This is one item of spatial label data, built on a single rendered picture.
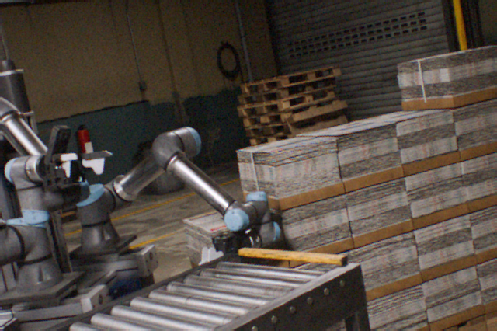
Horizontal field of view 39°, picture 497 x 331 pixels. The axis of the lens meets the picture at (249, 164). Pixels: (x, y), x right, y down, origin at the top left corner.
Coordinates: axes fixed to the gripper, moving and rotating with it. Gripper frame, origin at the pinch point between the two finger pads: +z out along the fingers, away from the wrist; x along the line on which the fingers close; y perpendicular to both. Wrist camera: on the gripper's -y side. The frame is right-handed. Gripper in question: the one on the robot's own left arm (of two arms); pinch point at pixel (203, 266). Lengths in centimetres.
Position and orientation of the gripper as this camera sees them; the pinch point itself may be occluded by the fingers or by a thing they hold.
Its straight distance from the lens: 236.0
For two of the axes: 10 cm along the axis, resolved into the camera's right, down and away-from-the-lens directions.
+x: 6.7, -0.4, -7.4
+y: -1.9, -9.7, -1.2
